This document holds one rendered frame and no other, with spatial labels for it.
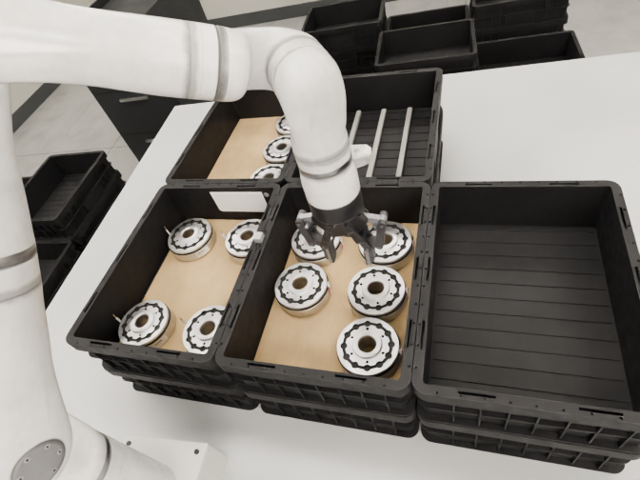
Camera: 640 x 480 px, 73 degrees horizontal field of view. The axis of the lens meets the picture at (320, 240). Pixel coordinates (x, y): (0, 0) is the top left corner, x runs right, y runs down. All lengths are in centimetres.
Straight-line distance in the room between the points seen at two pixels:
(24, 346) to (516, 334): 66
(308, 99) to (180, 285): 61
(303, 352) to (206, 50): 52
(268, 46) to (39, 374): 41
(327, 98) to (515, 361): 49
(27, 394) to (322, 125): 41
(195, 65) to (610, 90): 125
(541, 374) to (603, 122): 81
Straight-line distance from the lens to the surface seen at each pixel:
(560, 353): 77
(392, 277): 79
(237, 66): 44
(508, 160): 123
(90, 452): 68
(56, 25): 43
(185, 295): 94
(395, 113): 120
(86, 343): 86
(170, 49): 44
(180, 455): 84
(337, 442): 85
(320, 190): 55
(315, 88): 45
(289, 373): 65
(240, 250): 92
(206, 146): 119
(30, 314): 51
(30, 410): 56
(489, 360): 74
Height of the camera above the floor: 150
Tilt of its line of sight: 48 degrees down
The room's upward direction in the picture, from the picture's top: 19 degrees counter-clockwise
